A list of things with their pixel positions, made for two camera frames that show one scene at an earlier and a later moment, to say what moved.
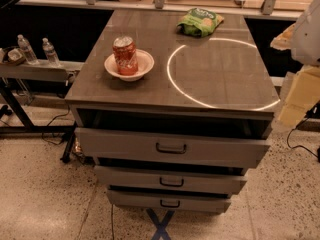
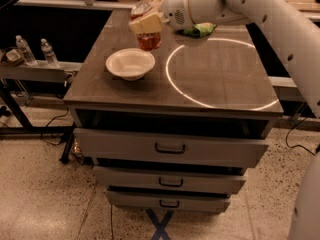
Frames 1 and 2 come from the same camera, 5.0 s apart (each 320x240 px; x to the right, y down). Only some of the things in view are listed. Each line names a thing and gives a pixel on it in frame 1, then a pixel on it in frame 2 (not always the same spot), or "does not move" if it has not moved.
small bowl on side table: (15, 56) does not move
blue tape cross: (160, 225) does not move
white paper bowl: (144, 60) does not move
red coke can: (126, 55) to (147, 41)
